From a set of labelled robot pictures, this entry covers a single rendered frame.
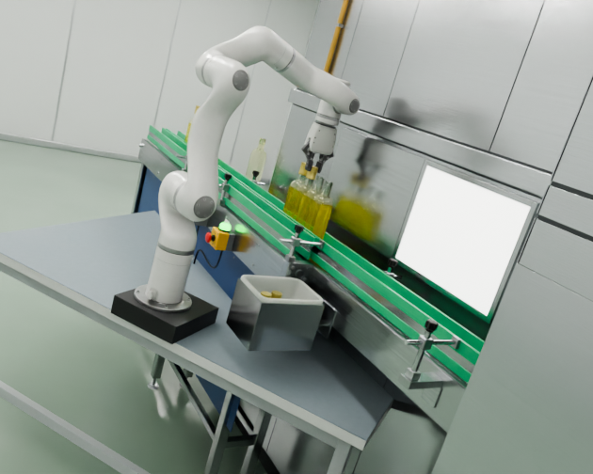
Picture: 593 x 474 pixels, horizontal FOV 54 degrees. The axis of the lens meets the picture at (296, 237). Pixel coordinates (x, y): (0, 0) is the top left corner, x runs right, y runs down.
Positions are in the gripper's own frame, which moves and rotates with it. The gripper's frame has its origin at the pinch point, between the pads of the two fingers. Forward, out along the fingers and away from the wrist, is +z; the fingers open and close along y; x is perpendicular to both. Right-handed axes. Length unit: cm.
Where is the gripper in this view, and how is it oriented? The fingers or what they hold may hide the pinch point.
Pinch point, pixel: (313, 165)
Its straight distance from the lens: 210.5
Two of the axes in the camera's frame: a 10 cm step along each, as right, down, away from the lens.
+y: -8.4, -0.9, -5.4
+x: 4.8, 3.6, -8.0
